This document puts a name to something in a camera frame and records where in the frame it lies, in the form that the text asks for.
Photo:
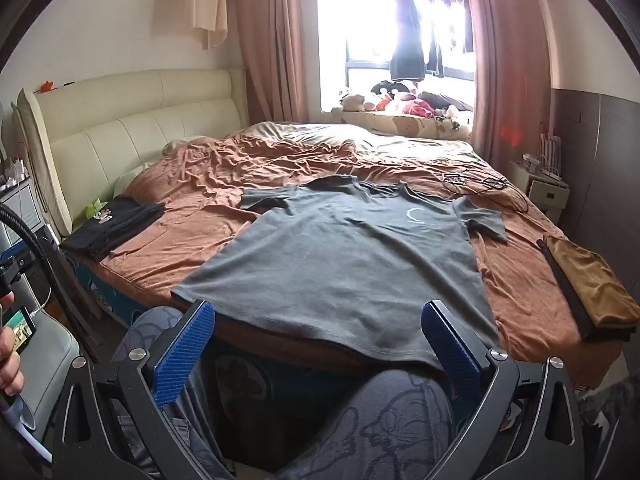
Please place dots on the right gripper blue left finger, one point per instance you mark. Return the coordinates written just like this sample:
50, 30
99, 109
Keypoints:
178, 349

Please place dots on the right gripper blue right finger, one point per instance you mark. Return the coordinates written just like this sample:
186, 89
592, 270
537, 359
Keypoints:
460, 353

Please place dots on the grey t-shirt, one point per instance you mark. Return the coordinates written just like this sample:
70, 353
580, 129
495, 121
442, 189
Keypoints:
352, 263

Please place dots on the folded black clothes stack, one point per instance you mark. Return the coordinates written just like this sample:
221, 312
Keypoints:
120, 220

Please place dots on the folded brown clothes stack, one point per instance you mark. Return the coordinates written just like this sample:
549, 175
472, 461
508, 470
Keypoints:
601, 307

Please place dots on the person's left hand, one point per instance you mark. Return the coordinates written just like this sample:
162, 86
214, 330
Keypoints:
11, 378

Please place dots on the cream padded headboard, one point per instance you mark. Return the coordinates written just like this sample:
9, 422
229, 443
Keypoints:
80, 139

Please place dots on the white bedside table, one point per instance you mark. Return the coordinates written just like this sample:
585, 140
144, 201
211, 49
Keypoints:
539, 177

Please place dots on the beige patterned pillow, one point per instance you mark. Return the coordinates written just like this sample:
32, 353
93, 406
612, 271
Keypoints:
410, 126

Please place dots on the plush toys on windowsill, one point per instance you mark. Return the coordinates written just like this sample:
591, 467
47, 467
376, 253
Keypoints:
401, 98

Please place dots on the dark hanging garment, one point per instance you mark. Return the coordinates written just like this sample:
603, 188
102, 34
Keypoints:
407, 62

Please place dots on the right pink curtain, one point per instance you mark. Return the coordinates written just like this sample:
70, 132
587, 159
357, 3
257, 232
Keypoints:
513, 79

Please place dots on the pink curtain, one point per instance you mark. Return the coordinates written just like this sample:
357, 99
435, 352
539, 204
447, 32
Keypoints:
513, 79
271, 43

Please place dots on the left pink curtain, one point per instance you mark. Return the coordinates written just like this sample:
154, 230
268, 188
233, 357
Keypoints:
271, 43

